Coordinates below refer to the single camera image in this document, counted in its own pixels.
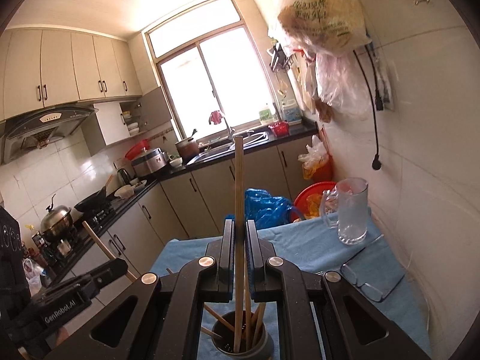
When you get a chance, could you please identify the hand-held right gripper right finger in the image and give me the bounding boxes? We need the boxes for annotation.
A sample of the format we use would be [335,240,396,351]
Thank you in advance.
[245,219,432,360]

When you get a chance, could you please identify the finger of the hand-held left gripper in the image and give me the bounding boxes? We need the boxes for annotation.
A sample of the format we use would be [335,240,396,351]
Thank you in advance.
[80,258,129,289]

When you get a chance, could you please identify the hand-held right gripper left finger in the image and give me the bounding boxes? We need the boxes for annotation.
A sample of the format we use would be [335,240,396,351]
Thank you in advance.
[44,219,236,360]

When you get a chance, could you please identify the slender wooden chopstick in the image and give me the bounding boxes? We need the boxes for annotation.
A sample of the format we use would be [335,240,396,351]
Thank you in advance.
[82,221,138,283]
[233,136,244,354]

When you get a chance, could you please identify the bunch of wooden chopsticks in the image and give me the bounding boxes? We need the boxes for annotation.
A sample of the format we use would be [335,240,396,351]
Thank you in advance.
[166,259,268,346]

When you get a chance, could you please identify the grey perforated utensil holder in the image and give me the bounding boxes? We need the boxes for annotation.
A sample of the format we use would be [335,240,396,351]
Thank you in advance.
[204,307,278,360]

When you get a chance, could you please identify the white plastic bag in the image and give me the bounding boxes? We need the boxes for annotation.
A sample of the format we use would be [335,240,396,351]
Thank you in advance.
[22,259,44,289]

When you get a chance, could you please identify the blue table cloth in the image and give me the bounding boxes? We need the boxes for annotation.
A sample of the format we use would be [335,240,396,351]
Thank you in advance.
[150,215,432,360]

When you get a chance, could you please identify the black gas stove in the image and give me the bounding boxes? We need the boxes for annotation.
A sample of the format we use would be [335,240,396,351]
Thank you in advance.
[71,204,121,229]

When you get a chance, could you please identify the blue plastic bag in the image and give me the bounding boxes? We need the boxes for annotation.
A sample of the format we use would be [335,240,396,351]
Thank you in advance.
[244,188,297,230]

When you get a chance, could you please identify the black wok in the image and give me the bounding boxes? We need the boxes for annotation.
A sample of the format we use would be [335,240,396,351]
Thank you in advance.
[74,174,115,212]

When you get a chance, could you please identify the beige base cabinets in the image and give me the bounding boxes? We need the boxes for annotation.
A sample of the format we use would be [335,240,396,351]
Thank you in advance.
[49,135,319,308]

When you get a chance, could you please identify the steel lidded stockpot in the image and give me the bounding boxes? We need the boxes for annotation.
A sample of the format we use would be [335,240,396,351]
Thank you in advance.
[40,194,73,242]

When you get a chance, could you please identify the red floor basin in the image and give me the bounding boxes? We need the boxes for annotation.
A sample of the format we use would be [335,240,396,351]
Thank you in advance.
[293,181,338,220]

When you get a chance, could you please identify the clear glass mug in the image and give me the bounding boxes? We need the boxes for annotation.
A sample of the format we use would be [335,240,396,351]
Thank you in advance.
[319,177,370,246]

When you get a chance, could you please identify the purple framed eyeglasses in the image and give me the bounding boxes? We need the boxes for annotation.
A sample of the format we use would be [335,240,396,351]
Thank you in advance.
[339,234,406,303]

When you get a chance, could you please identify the silver rice cooker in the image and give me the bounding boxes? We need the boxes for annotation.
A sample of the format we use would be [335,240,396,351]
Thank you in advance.
[131,147,168,177]

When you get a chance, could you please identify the red bin with bags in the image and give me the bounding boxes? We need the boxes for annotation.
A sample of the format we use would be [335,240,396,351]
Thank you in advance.
[300,135,334,182]

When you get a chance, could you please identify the brown cooking pot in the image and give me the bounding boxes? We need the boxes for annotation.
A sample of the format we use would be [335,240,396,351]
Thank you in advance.
[175,137,200,160]

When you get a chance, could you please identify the red plastic basin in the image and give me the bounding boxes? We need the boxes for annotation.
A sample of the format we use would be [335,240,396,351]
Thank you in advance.
[125,139,151,161]

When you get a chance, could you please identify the chrome sink faucet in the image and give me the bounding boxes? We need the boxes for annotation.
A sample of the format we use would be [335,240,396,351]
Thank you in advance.
[221,114,237,141]

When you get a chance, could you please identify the black kitchen countertop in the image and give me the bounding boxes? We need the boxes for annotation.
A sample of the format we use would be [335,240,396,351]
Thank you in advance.
[22,124,319,289]

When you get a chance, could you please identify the green dish soap bottle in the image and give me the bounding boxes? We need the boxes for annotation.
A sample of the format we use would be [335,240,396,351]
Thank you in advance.
[259,103,276,124]

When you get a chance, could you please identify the white blue detergent jug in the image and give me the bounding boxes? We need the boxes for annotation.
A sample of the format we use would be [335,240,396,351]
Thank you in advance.
[281,99,302,124]

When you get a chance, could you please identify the grey range hood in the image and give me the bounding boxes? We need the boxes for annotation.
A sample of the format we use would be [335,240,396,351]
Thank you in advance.
[0,105,99,165]

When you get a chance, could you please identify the kitchen window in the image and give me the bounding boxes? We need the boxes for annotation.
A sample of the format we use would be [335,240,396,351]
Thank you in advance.
[144,0,280,143]

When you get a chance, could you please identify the pinkish hanging plastic bag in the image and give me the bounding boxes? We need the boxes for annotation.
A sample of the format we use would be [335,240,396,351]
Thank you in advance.
[315,52,372,121]

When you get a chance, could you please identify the large printed plastic bag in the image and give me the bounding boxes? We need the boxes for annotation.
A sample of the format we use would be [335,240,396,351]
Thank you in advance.
[268,0,370,59]

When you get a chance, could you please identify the open wall cabinet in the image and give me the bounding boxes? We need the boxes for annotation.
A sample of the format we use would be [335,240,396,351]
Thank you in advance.
[82,86,174,156]

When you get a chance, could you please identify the black power cable with plug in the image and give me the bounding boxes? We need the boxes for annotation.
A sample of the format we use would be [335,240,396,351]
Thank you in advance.
[352,50,385,171]

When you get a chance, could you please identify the beige wall cabinets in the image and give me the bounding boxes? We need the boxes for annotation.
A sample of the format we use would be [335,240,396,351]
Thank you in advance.
[0,28,143,121]

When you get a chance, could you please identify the black wall hook rack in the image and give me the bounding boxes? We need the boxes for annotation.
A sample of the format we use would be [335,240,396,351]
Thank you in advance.
[268,43,295,72]

